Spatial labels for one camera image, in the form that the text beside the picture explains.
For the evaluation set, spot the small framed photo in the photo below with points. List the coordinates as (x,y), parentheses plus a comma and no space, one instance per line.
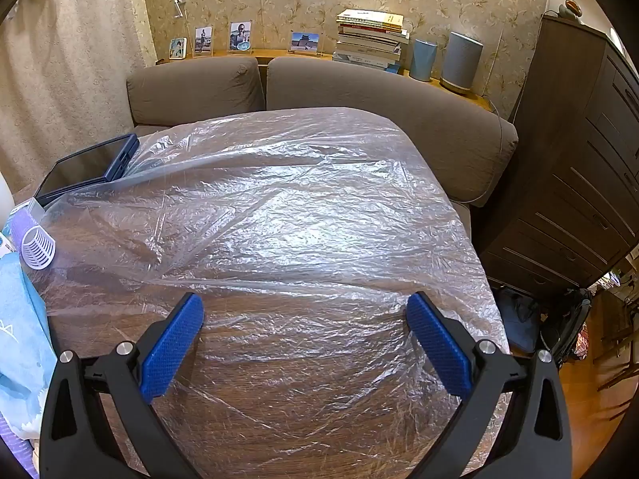
(178,49)

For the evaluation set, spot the small ornament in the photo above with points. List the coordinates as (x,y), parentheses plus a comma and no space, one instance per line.
(570,9)

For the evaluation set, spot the stack of books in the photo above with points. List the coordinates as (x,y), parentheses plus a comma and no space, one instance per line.
(369,40)

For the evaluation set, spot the clear plastic table cover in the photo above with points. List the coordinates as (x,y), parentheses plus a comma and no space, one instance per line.
(299,209)

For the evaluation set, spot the dark blue tablet case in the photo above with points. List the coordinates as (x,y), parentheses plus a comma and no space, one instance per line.
(75,172)

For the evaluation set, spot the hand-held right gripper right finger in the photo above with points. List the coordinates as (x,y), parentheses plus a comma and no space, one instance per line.
(439,344)

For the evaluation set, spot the white mesh plastic cup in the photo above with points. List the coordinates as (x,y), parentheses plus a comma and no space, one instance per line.
(37,249)

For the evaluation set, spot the beige curtain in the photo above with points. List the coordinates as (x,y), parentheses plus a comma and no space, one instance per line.
(75,60)

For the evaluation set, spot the clear acrylic photo frame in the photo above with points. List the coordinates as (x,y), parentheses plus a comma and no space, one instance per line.
(202,41)
(240,37)

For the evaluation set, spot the white wall plug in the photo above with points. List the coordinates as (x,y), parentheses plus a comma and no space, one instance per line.
(179,7)

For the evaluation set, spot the black backpack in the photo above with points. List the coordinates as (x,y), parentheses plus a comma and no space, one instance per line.
(566,324)

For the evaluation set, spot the blue cylinder speaker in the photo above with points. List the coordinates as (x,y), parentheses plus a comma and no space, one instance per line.
(423,60)

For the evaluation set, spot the blue bag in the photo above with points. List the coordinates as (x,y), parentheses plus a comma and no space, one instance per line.
(516,317)

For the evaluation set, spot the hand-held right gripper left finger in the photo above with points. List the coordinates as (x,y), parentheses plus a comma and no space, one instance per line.
(172,344)

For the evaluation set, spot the brown fabric sofa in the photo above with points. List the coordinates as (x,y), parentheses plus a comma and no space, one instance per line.
(349,85)

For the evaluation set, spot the grey fabric speaker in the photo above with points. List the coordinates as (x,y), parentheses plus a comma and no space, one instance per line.
(462,62)

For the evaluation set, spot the light blue tissue packet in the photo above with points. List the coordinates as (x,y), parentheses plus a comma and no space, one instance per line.
(20,334)

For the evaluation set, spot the dark wooden cabinet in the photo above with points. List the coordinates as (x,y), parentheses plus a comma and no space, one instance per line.
(574,159)

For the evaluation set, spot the wide acrylic photo frame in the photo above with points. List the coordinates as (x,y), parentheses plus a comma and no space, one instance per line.
(305,43)

